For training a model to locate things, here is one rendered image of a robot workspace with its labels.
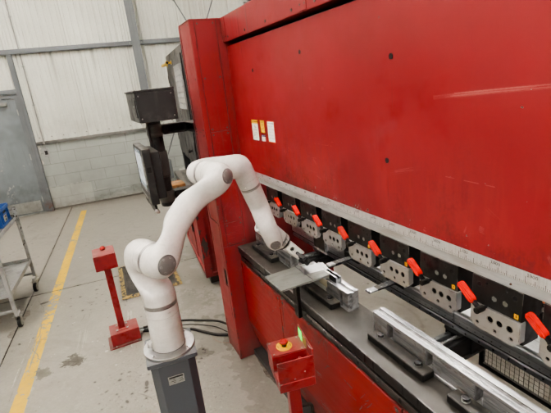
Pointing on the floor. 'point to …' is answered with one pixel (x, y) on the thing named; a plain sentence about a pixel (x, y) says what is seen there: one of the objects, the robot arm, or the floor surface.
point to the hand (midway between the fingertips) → (303, 259)
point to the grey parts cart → (15, 272)
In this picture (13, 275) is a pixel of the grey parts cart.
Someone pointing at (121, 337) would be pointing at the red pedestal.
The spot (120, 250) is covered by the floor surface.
